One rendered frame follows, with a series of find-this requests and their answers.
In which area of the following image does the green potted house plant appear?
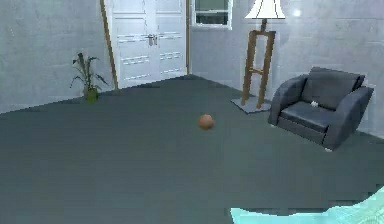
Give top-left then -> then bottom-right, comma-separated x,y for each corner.
69,51 -> 110,104

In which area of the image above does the wooden floor lamp white shade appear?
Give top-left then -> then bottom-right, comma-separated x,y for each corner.
231,0 -> 287,115

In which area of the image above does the white framed window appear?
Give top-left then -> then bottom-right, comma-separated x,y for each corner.
190,0 -> 234,31

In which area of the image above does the pale cyan furniture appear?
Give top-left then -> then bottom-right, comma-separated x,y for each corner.
229,185 -> 384,224

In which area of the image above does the orange basketball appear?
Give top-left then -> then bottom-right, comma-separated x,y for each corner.
198,113 -> 215,131

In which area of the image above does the white double room door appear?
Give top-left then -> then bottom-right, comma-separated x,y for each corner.
99,0 -> 191,91

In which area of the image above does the dark grey armchair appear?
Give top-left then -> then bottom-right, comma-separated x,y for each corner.
267,66 -> 375,152

